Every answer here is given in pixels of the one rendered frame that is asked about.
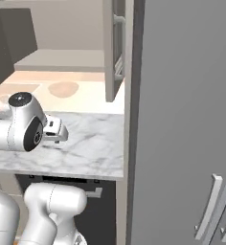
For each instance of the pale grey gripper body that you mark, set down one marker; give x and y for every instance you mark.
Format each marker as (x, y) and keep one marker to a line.
(58, 133)

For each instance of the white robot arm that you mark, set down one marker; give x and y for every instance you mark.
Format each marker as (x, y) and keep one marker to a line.
(19, 134)

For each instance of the beige base cabinet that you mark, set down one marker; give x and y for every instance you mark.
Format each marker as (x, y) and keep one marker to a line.
(9, 188)

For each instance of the beige cabinet door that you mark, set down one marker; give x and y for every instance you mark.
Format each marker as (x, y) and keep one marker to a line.
(109, 51)

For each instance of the black dishwasher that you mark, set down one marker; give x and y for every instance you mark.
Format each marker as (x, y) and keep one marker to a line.
(102, 220)

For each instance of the grey fridge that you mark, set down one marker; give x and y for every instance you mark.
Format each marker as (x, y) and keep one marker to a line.
(182, 95)

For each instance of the beige wall cabinet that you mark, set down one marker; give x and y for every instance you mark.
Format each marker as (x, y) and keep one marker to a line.
(63, 59)

